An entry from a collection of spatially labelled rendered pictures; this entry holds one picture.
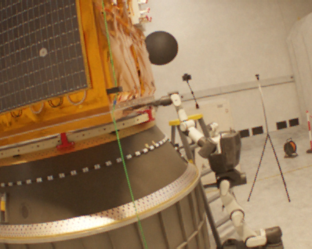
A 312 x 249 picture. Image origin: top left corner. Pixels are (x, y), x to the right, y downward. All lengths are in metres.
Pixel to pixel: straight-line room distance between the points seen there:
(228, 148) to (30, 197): 1.68
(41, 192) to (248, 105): 8.61
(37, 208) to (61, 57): 0.93
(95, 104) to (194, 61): 8.29
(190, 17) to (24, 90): 8.60
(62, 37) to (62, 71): 0.20
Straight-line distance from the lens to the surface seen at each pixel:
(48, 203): 2.05
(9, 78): 2.00
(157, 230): 2.20
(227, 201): 3.09
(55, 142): 2.09
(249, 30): 10.31
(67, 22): 1.85
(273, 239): 3.30
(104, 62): 1.82
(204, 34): 10.10
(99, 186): 2.06
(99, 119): 1.80
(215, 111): 5.99
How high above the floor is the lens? 1.83
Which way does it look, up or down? 5 degrees down
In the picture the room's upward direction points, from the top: 12 degrees counter-clockwise
